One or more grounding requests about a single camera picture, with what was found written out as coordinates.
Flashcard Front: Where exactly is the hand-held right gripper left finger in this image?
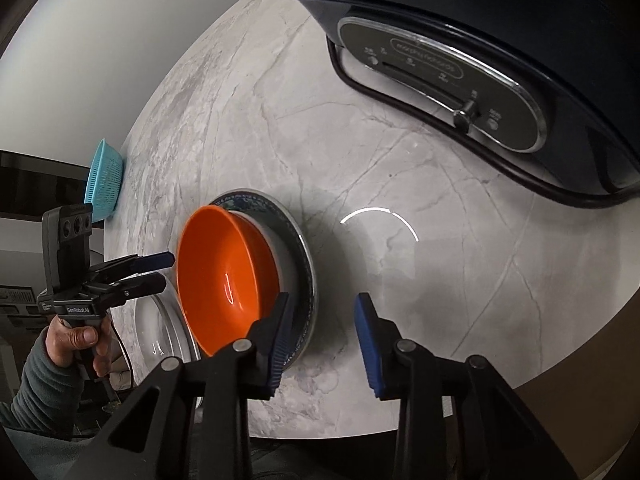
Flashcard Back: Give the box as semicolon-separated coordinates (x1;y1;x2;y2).
80;291;293;480

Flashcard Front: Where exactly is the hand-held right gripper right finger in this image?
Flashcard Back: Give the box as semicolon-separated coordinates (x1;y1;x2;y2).
352;292;581;480

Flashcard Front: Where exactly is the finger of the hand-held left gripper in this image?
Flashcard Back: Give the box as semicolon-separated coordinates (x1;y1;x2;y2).
92;252;176;282
102;272;167;307

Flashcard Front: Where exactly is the white plate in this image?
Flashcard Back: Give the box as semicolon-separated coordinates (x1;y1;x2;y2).
134;285;203;406

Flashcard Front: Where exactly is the orange bowl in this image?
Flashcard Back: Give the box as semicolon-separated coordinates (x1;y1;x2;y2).
176;205;281;358

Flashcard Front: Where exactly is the person's left forearm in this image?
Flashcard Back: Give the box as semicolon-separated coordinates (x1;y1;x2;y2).
0;332;87;442

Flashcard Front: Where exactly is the person's left hand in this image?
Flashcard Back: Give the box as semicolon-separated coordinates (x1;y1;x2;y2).
44;317;113;378

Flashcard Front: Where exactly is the blue patterned plate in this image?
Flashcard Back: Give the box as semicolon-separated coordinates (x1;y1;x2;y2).
209;189;317;373

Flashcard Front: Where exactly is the black television screen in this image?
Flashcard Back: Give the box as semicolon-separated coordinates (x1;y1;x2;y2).
0;150;94;217

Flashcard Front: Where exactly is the teal plastic basket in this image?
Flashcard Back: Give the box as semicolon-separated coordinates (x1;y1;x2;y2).
84;139;125;221

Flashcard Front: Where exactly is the dark blue toaster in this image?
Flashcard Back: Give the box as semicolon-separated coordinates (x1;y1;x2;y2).
250;0;640;208

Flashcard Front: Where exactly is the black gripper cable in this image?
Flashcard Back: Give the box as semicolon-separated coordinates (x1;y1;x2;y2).
107;320;137;392

